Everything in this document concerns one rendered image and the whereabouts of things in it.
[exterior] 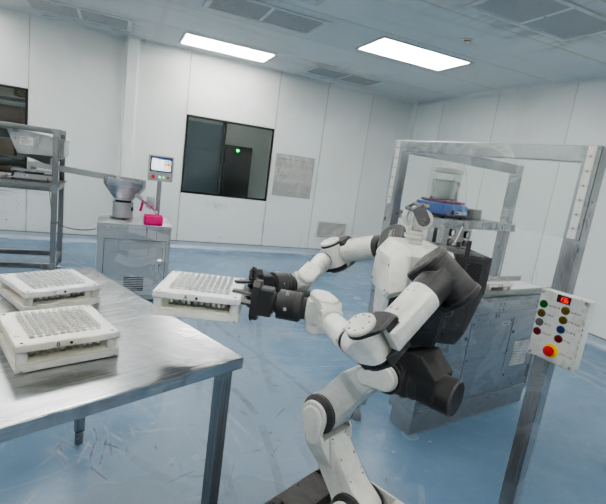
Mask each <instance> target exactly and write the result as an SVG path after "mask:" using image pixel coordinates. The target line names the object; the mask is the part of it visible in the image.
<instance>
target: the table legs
mask: <svg viewBox="0 0 606 504"><path fill-rule="evenodd" d="M231 380H232V372H229V373H225V374H222V375H219V376H216V377H214V382H213V391H212V401H211V411H210V420H209V430H208V439H207V449H206V458H205V468H204V477H203V487H202V496H201V504H218V495H219V487H220V478H221V469H222V460H223V451H224V442H225V433H226V425H227V416H228V407H229V398H230V389H231ZM85 419H86V417H83V418H80V419H77V420H74V430H75V438H74V444H75V445H81V444H82V443H83V433H84V430H85Z"/></svg>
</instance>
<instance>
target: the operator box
mask: <svg viewBox="0 0 606 504"><path fill-rule="evenodd" d="M558 294H559V295H563V296H566V297H569V298H572V299H571V303H570V306H569V305H566V304H563V303H560V302H557V297H558ZM541 300H546V301H547V302H548V306H547V307H546V308H542V307H541V306H540V301H541ZM540 301H539V306H538V310H539V309H544V310H545V312H546V315H545V316H544V317H540V316H539V315H538V314H536V318H535V320H536V319H537V318H541V319H543V321H544V323H547V325H550V326H547V325H544V323H543V325H542V326H538V325H536V323H535V322H534V326H533V328H534V327H539V328H540V329H541V334H539V335H536V334H534V332H533V330H532V334H531V338H530V343H529V347H528V351H527V352H528V353H530V354H532V355H535V356H537V357H539V358H542V359H544V360H546V361H549V362H551V363H553V364H556V365H558V366H560V367H563V368H565V369H567V370H570V371H574V370H576V369H579V365H580V362H581V358H582V354H583V350H584V347H585V343H586V339H587V336H588V332H589V328H590V325H591V321H592V317H593V313H594V310H595V306H596V302H595V301H591V300H588V299H585V298H581V297H578V296H574V295H571V294H568V293H564V292H561V291H557V290H554V289H551V288H543V289H542V293H541V297H540ZM549 304H550V306H551V305H552V306H553V307H554V306H556V307H554V308H553V307H550V306H549ZM562 307H568V308H569V309H570V313H569V314H568V315H563V314H562V313H561V309H562ZM559 308H560V309H559ZM538 310H537V311H538ZM571 312H572V314H571ZM574 313H576V315H575V314H574ZM548 314H550V316H551V317H550V316H549V315H548ZM577 314H578V315H577ZM580 314H581V315H580ZM547 315H548V316H547ZM552 315H553V317H552ZM561 316H565V317H566V318H567V319H568V322H567V324H564V325H563V324H560V323H559V317H561ZM580 316H581V317H580ZM569 321H570V322H569ZM571 322H572V323H573V324H572V323H571ZM575 323H576V325H577V324H578V326H580V327H578V326H576V325H575ZM560 325H561V326H563V327H564V328H565V333H563V334H559V333H558V332H557V331H556V328H557V326H560ZM566 331H567V333H566ZM542 332H543V333H542ZM544 332H545V333H544ZM547 333H548V334H547ZM569 333H575V336H574V334H569ZM555 335H561V336H562V338H563V341H562V342H561V343H556V342H555V341H554V336H555ZM565 340H566V341H565ZM567 341H568V342H569V344H568V343H567ZM549 343H551V344H554V345H555V346H556V347H557V348H558V355H557V356H556V357H554V358H550V357H548V356H545V355H544V354H543V347H544V346H545V345H546V344H549ZM561 353H562V354H561ZM559 354H560V355H559ZM566 356H567V357H568V356H569V357H570V358H569V357H568V358H567V357H566Z"/></svg>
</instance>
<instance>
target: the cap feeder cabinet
mask: <svg viewBox="0 0 606 504"><path fill-rule="evenodd" d="M111 215H112V214H107V213H99V217H98V220H97V244H96V264H95V270H96V271H98V272H100V273H101V274H103V275H105V276H106V277H108V278H110V279H111V280H113V281H115V282H117V283H118V284H120V285H122V286H123V287H125V288H127V289H128V290H130V291H132V292H133V293H135V294H137V295H138V296H140V297H142V298H144V299H154V297H152V291H153V290H154V289H155V288H156V287H157V286H158V285H159V284H160V283H161V282H162V281H163V280H164V279H165V278H166V277H167V276H168V266H169V254H170V242H171V231H172V226H171V224H170V223H169V221H168V220H167V218H163V225H162V226H154V225H145V224H144V216H133V217H134V218H125V220H122V218H117V217H110V216H111Z"/></svg>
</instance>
